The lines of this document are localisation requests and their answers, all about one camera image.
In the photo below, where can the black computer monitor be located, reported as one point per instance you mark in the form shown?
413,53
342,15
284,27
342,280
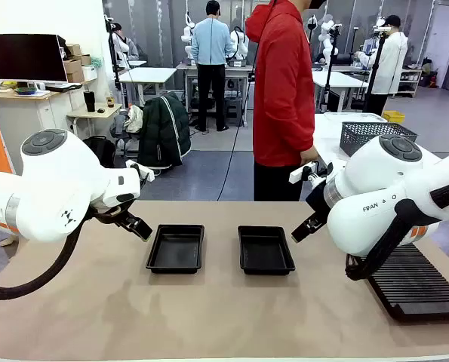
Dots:
28,56

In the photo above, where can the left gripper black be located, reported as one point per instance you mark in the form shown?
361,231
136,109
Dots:
111,215

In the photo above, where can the person in red jacket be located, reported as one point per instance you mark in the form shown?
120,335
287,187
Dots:
280,94

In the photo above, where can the person's red sleeved right forearm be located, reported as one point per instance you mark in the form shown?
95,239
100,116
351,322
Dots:
303,132

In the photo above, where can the wrist white camera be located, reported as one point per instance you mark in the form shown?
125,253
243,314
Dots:
297,175
143,171

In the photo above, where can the white background table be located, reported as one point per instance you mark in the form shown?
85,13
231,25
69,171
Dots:
337,81
148,73

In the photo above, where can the white cabinet desk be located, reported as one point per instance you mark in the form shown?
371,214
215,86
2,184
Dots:
28,113

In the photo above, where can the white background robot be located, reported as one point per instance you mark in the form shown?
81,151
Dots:
326,37
240,45
188,37

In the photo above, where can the black backpack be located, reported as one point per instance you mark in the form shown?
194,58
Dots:
103,151

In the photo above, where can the grey workbench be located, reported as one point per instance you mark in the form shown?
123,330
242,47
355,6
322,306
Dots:
235,71

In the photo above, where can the dark green jacket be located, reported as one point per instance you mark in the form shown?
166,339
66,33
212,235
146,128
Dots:
163,132

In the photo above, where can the black tumbler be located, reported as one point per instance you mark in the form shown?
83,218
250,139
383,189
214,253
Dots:
90,102

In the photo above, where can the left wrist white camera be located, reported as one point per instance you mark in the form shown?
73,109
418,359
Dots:
143,171

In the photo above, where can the seated person in grey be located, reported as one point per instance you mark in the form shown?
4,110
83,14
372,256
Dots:
128,47

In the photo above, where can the white storage box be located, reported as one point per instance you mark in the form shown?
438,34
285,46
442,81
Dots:
90,72

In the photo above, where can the yellow bin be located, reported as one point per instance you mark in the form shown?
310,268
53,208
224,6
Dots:
394,117

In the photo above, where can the person in light blue top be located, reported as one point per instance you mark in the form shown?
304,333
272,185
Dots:
211,49

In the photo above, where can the person in white coat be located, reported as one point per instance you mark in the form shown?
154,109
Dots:
390,64

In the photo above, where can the grey office chair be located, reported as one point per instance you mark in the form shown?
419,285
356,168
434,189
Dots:
120,128

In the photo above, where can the white storage shelf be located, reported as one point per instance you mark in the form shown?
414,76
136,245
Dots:
409,81

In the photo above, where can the black plastic ESD tray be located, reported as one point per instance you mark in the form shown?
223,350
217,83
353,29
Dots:
265,250
175,249

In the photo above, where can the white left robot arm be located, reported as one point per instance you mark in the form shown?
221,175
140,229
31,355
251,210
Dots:
58,181

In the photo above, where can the grey mesh basket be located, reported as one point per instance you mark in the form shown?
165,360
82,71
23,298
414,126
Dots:
363,135

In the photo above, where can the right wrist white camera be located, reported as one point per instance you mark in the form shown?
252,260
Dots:
297,175

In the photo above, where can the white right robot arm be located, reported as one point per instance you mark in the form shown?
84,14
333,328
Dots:
379,177

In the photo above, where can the black camera tripod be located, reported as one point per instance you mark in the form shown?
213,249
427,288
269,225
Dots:
330,68
114,68
375,75

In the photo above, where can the small wood top table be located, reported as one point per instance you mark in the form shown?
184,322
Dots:
96,115

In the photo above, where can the cream cloth bag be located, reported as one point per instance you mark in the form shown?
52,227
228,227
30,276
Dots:
134,118

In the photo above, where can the amber drink cup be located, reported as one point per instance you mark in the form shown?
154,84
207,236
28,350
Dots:
110,102

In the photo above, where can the pale purple door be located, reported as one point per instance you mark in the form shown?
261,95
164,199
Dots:
439,37

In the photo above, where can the small cardboard box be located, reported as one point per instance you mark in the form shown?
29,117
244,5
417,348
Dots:
74,50
85,60
73,71

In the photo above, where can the person's right hand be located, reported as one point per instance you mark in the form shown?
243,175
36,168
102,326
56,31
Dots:
309,156

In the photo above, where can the black slotted board rack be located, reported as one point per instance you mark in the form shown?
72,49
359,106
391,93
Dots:
416,286

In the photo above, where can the green bowl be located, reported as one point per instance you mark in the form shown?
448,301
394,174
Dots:
26,91

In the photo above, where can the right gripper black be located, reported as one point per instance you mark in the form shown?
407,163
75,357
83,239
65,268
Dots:
318,200

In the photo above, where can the black keyboard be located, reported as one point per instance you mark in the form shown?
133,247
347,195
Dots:
63,87

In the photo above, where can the red fire extinguisher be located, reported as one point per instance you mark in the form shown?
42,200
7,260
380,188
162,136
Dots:
433,81

